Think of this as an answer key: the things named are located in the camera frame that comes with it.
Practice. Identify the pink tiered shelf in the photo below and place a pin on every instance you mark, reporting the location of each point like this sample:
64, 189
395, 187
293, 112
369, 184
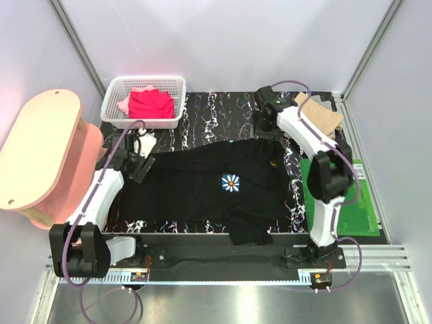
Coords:
48, 159

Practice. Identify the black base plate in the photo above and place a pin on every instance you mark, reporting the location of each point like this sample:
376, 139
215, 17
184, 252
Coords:
213, 257

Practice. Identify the green cutting mat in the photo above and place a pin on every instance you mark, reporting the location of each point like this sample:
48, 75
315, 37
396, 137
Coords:
356, 219

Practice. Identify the pink t-shirt in basket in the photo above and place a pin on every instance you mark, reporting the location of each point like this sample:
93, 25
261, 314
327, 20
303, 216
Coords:
124, 104

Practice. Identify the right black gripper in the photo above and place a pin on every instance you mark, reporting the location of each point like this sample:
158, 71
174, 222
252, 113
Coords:
256, 131

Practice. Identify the red t-shirt in basket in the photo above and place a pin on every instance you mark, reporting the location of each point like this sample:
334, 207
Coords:
151, 105

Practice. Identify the white plastic basket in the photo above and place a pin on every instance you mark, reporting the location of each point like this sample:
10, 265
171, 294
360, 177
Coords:
120, 87

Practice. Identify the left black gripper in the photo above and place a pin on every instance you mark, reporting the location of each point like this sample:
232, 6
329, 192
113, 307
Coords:
144, 165

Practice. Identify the black daisy t-shirt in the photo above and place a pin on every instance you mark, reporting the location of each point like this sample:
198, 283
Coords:
241, 184

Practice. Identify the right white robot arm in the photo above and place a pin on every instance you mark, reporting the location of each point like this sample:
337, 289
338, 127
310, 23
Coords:
330, 175

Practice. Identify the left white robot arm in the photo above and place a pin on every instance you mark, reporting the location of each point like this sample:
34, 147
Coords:
78, 247

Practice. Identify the beige folded t-shirt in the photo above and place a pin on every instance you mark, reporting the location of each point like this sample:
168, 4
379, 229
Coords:
328, 122

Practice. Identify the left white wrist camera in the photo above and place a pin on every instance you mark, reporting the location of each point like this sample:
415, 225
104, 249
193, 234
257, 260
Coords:
144, 143

